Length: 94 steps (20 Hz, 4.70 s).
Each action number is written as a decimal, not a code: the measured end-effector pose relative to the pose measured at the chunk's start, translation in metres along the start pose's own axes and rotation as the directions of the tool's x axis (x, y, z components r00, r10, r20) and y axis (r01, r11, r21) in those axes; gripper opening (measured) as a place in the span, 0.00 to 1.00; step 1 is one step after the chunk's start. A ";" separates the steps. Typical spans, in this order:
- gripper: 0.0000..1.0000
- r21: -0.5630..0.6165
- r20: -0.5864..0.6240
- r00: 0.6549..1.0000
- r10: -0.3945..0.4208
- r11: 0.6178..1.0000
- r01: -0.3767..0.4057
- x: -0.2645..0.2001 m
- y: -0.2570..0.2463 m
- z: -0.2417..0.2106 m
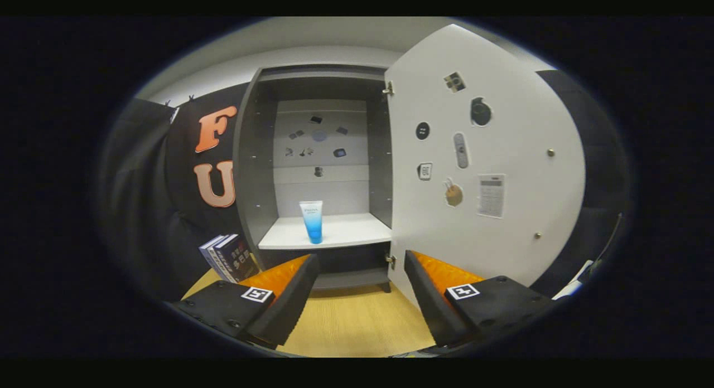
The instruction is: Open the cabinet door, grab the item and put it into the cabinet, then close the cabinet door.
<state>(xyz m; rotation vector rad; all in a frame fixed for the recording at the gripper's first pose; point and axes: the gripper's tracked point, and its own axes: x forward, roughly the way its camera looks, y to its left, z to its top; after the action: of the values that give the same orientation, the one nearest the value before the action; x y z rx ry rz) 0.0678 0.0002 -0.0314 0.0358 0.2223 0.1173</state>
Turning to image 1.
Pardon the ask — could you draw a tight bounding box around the grey cabinet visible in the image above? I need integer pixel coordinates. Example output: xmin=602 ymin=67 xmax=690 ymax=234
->
xmin=231 ymin=65 xmax=394 ymax=294

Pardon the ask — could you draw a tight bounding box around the black backdrop cloth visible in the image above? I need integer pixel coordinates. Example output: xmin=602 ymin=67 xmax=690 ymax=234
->
xmin=95 ymin=70 xmax=634 ymax=302

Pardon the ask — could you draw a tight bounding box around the white cabinet shelf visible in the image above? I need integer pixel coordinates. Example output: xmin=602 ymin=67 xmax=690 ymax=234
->
xmin=258 ymin=212 xmax=393 ymax=250

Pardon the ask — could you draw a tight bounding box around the white cabinet door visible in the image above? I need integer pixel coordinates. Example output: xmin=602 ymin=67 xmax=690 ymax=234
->
xmin=384 ymin=23 xmax=586 ymax=311

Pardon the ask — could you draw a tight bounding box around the blue and white book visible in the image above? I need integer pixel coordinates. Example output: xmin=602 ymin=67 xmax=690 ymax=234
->
xmin=199 ymin=235 xmax=230 ymax=284

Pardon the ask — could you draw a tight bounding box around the white side table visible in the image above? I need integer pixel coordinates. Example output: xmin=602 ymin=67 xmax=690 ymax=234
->
xmin=552 ymin=260 xmax=595 ymax=299

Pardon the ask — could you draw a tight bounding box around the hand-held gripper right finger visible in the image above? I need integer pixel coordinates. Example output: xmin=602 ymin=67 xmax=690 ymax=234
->
xmin=403 ymin=250 xmax=558 ymax=350

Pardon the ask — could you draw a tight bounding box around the blue and white tube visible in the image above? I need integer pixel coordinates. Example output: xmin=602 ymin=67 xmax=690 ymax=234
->
xmin=299 ymin=201 xmax=324 ymax=245

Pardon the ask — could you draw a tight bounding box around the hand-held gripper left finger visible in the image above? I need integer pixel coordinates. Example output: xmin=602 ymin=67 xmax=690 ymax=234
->
xmin=170 ymin=253 xmax=321 ymax=351

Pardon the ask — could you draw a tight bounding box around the dark blue book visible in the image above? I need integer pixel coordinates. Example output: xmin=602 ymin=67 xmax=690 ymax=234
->
xmin=215 ymin=234 xmax=260 ymax=283

